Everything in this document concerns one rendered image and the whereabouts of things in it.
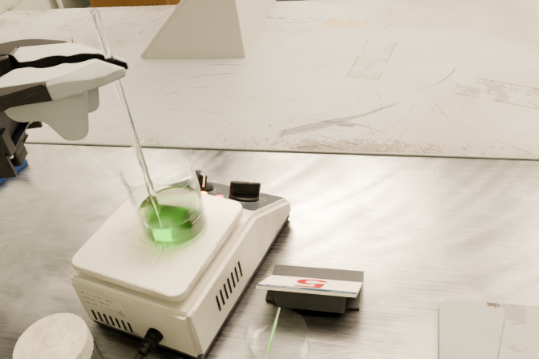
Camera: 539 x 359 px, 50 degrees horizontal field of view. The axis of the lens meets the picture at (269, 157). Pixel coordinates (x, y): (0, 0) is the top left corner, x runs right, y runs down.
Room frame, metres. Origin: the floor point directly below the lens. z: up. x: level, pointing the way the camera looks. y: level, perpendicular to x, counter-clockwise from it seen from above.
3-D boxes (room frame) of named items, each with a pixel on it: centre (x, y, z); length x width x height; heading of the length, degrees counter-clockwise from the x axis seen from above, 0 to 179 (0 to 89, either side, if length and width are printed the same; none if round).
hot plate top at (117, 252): (0.39, 0.11, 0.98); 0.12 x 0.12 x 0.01; 59
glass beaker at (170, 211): (0.39, 0.10, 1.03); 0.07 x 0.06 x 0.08; 153
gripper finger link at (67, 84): (0.38, 0.14, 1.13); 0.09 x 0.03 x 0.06; 84
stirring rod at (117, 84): (0.40, 0.11, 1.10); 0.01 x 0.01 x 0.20
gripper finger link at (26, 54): (0.42, 0.14, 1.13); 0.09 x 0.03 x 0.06; 86
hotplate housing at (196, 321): (0.41, 0.10, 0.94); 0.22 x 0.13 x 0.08; 149
